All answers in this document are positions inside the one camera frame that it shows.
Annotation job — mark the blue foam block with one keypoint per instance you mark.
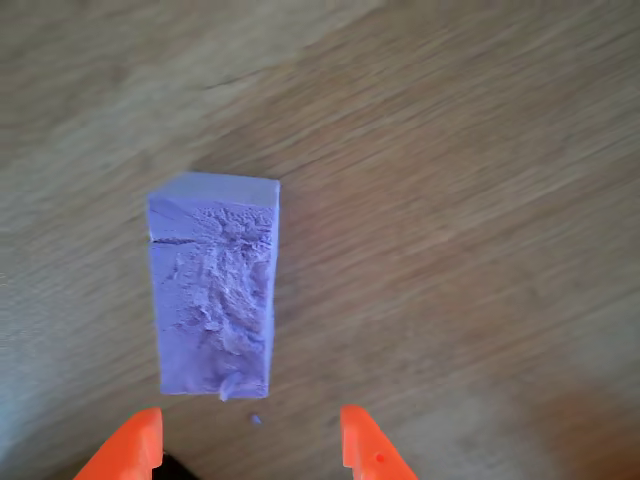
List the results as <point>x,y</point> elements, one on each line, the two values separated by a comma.
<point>210,290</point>

